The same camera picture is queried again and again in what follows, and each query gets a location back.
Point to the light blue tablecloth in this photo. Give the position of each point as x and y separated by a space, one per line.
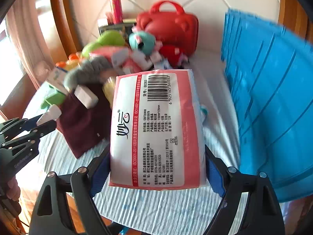
151 205

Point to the white bottle box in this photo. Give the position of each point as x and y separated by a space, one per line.
141 60

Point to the green plush toy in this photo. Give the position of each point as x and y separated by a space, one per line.
105 41

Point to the teal plush toy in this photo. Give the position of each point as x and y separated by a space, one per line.
141 41

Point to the yellow and pink canister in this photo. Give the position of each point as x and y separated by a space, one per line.
116 8

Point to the small pink tissue box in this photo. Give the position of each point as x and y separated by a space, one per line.
109 19

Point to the pink tissue pack white label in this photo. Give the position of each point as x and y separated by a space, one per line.
107 52

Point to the red hard-shell suitcase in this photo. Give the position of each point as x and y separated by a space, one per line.
171 27

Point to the person's left hand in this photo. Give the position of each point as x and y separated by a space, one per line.
14 188

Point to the pink tissue pack with barcode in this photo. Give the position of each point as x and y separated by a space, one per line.
156 132

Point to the orange and yellow duck toy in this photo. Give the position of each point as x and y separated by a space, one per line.
69 62

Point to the red plush toy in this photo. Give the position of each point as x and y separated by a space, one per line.
172 53

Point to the grey plush toy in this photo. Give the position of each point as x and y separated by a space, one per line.
90 73

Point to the black gift box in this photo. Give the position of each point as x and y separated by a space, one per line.
115 28

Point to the white squeeze tube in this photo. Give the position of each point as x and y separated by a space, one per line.
50 113

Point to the blue plastic crate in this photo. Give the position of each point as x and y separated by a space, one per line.
269 102

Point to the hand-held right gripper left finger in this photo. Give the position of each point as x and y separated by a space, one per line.
100 176

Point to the pink curtain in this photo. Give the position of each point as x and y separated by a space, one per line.
29 41

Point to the maroon cloth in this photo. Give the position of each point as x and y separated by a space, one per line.
83 127

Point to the white soap box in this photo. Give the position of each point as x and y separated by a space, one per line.
85 96

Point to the white and blue medicine box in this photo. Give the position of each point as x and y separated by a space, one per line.
57 79

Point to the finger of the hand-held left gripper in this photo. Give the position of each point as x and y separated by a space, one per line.
31 138
17 127

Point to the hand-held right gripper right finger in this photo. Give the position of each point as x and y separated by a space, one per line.
215 176

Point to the yellow packet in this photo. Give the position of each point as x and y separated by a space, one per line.
109 90

